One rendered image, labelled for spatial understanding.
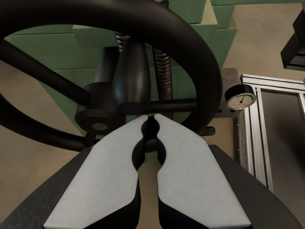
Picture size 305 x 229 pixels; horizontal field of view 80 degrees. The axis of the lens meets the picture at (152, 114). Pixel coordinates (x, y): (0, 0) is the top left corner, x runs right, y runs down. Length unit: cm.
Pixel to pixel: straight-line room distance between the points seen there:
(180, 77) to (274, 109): 74
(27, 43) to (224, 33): 37
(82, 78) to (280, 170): 84
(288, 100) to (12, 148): 156
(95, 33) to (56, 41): 17
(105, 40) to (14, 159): 114
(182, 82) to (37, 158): 100
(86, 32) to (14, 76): 152
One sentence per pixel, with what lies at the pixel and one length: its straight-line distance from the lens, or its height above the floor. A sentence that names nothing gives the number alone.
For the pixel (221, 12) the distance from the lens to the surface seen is 37.
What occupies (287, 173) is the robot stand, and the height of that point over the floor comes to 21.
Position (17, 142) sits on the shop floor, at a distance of 138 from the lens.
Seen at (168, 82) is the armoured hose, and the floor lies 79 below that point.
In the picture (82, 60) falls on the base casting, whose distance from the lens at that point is 43.
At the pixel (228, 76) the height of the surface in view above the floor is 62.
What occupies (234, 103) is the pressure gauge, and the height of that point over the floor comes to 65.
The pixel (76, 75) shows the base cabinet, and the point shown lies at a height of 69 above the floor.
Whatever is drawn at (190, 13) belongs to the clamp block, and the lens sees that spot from 24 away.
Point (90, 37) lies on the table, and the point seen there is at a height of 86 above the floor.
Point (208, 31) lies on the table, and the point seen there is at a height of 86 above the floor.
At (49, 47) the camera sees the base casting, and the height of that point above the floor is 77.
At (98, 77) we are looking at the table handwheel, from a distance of 25.
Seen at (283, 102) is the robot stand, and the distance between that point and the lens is 117.
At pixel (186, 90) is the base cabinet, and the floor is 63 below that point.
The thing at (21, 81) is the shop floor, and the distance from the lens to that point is 169.
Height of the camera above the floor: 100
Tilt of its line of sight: 58 degrees down
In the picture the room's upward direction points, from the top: 3 degrees counter-clockwise
